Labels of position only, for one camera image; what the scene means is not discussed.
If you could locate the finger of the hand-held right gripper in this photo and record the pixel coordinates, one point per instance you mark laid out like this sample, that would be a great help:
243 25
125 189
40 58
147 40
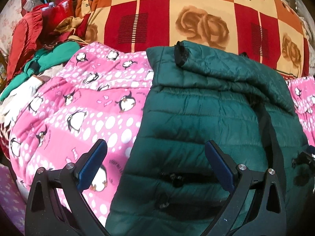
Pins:
304 158

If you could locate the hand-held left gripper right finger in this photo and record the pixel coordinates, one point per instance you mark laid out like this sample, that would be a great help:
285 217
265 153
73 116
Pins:
220 167

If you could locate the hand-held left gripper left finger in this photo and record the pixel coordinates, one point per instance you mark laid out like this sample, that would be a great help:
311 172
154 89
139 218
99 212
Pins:
91 167

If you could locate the dark green puffer jacket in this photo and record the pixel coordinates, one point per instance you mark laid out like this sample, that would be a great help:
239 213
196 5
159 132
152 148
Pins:
196 118

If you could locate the pink penguin print blanket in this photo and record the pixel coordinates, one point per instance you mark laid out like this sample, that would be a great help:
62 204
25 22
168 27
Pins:
73 118

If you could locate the purple patterned mat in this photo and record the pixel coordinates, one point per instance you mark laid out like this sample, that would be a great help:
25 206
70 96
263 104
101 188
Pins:
12 201

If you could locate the white cloth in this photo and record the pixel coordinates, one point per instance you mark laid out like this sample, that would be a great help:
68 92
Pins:
17 98

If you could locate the bright green garment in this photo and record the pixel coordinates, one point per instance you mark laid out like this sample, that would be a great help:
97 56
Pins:
49 59

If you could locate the red garment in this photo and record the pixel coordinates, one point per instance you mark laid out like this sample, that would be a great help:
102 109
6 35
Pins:
23 39

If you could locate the shiny red cloth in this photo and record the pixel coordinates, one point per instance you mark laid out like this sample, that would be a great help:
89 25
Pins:
59 12

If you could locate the rose print checkered blanket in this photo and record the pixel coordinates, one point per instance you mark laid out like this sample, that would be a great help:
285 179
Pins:
201 5

